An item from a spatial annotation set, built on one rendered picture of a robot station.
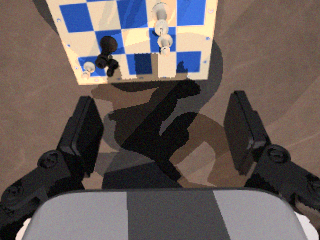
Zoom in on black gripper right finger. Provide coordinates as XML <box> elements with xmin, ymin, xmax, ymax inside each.
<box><xmin>223</xmin><ymin>91</ymin><xmax>320</xmax><ymax>240</ymax></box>

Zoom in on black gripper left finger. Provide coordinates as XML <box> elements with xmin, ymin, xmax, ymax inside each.
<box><xmin>0</xmin><ymin>96</ymin><xmax>104</xmax><ymax>240</ymax></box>

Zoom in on blue and cream chessboard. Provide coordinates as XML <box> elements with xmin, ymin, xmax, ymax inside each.
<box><xmin>46</xmin><ymin>0</ymin><xmax>217</xmax><ymax>85</ymax></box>

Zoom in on white pawn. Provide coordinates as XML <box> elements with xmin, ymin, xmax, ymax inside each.
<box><xmin>82</xmin><ymin>61</ymin><xmax>96</xmax><ymax>80</ymax></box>

